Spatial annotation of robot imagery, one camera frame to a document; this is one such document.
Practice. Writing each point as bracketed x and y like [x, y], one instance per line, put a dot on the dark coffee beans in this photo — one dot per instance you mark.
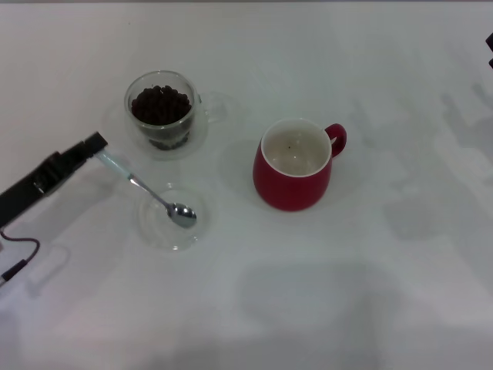
[161, 106]

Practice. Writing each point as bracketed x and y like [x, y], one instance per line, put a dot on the red mug with white inside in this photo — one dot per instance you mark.
[287, 189]

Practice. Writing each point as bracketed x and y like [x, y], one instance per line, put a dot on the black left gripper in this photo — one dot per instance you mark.
[27, 189]

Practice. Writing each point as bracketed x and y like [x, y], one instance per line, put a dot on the small clear glass dish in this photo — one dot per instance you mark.
[161, 235]

